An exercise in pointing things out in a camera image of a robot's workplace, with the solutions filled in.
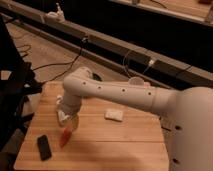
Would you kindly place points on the black equipment at left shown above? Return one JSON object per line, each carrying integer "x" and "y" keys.
{"x": 17, "y": 81}

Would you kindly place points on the green bowl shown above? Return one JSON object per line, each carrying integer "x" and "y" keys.
{"x": 96, "y": 77}

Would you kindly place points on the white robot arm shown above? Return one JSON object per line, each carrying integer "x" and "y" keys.
{"x": 191, "y": 111}

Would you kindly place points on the white ceramic cup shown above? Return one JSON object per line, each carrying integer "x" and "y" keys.
{"x": 137, "y": 81}

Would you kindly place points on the white object on rail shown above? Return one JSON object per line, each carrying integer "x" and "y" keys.
{"x": 58, "y": 15}

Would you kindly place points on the white tube with cap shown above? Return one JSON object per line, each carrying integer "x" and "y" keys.
{"x": 61, "y": 115}

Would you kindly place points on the white sponge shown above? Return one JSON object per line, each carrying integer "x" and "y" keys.
{"x": 114, "y": 114}

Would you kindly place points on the grey metal rail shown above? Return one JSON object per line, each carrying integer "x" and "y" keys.
{"x": 168, "y": 50}

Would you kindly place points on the black eraser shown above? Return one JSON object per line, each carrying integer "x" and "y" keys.
{"x": 44, "y": 148}

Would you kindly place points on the orange toy carrot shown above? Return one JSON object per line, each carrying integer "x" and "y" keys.
{"x": 65, "y": 137}

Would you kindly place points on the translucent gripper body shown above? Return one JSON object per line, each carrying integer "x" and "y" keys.
{"x": 72, "y": 122}

